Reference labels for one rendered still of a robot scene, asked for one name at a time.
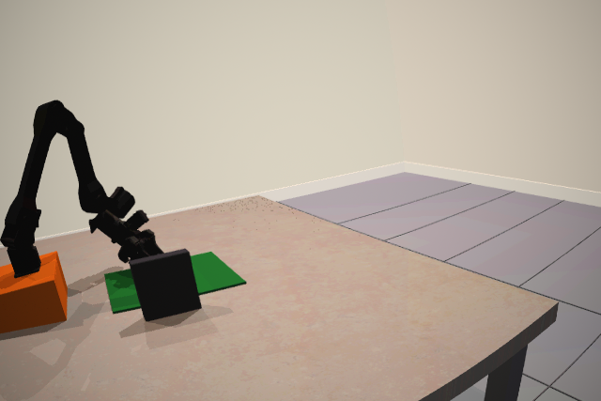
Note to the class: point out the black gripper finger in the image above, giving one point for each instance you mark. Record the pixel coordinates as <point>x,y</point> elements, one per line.
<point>139,252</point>
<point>152,248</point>

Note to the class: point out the green circuit board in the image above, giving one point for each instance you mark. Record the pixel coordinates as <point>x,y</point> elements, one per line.
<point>210,272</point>

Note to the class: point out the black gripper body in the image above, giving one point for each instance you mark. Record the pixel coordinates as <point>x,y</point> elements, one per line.
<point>127,243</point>

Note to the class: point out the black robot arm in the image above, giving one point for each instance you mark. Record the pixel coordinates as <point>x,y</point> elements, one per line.
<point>23,216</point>

